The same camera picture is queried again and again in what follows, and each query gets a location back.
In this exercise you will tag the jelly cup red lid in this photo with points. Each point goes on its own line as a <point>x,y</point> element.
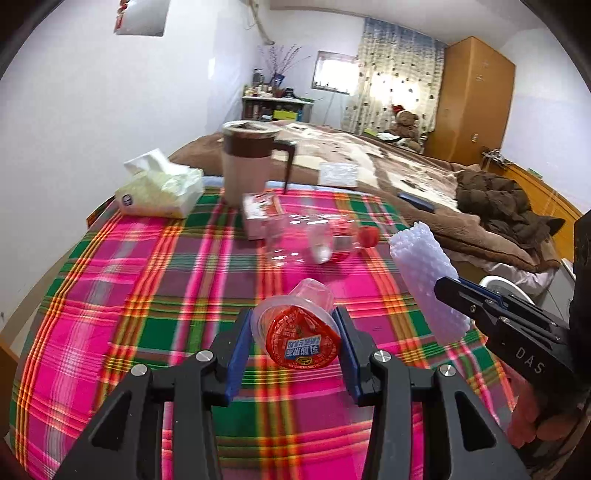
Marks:
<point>297,330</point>

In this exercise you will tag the teddy bear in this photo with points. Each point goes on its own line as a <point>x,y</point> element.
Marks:
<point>405,126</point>

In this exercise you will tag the cluttered desk shelf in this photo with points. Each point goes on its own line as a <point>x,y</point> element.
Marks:
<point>268,100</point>

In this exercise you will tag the dark blue case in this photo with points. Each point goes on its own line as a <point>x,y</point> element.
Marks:
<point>418,202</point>

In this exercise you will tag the pink brown lidded mug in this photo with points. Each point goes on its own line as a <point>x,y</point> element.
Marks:
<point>247,155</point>

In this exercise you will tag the wooden headboard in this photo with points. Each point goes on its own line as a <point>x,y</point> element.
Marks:
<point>545,200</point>

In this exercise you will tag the patterned curtain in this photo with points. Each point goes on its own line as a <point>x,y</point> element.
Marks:
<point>396,66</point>

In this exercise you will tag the small red white carton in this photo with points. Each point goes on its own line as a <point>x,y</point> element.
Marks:
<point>257,210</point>

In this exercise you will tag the clear plastic bottle red cap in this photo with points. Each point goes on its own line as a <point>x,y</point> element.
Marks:
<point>316,238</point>

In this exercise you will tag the window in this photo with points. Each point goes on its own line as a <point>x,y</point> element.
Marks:
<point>336,73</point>

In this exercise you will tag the wooden wardrobe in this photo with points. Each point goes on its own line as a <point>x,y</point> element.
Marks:
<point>474,104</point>

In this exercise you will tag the dried branch bouquet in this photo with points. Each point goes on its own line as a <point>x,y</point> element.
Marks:
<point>279,59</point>

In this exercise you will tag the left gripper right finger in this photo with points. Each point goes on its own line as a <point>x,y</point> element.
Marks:
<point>462,440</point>

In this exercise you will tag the wall poster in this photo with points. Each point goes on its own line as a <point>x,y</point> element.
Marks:
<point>141,17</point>

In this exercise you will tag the brown bed blanket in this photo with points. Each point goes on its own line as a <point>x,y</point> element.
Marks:
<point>386,171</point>

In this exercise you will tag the plaid tablecloth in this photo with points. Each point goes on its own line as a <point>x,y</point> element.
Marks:
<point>152,291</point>

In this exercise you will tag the right hand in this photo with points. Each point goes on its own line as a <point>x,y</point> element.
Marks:
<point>525,425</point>

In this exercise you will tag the tissue pack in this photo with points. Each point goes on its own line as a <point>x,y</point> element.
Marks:
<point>159,188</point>

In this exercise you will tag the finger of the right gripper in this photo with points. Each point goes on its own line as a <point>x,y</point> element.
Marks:
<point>479,294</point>
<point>485,316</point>

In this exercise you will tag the white foam net sleeve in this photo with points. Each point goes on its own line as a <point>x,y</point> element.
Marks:
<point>422,262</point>

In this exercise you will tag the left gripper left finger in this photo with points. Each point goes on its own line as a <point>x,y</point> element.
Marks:
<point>123,440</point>

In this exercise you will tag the white trash bin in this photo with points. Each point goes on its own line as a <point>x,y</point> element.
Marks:
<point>505,287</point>

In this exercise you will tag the brown jacket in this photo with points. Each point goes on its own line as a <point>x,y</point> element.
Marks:
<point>504,208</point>

